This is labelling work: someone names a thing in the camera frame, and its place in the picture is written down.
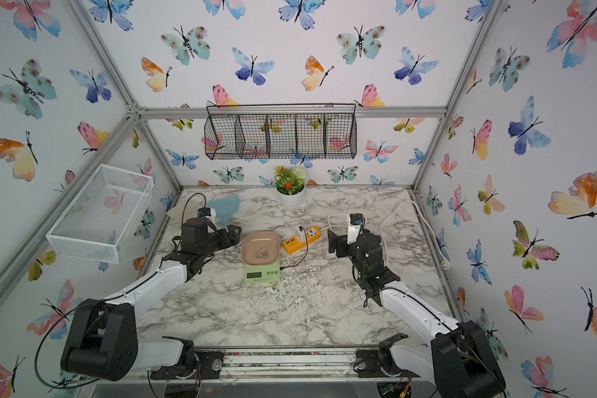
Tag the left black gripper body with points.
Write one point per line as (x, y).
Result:
(217, 239)

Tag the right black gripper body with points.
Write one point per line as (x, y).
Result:
(346, 249)

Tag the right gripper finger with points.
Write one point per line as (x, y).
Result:
(357, 220)
(333, 240)

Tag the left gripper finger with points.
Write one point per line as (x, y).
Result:
(234, 232)
(224, 244)

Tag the orange power strip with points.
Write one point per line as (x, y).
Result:
(293, 245)

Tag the white charger adapter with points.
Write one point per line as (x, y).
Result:
(301, 234)

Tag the green electronic scale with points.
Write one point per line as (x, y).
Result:
(259, 274)

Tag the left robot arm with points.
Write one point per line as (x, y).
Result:
(103, 340)

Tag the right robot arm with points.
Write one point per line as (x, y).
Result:
(418, 308)

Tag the light blue dustpan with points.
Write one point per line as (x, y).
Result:
(224, 209)

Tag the pink square plate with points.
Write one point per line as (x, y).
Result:
(260, 248)

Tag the beige cloth green stripes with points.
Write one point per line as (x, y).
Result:
(184, 211)

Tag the potted plant white pot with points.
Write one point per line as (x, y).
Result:
(290, 184)

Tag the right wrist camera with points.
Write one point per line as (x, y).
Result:
(353, 233)

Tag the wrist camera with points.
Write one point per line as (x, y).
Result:
(353, 233)
(207, 213)

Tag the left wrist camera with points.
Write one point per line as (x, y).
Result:
(207, 213)

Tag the black wire wall basket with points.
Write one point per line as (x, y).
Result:
(281, 131)

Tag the white mesh wall basket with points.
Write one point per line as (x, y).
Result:
(98, 220)

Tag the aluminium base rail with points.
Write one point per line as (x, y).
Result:
(225, 364)

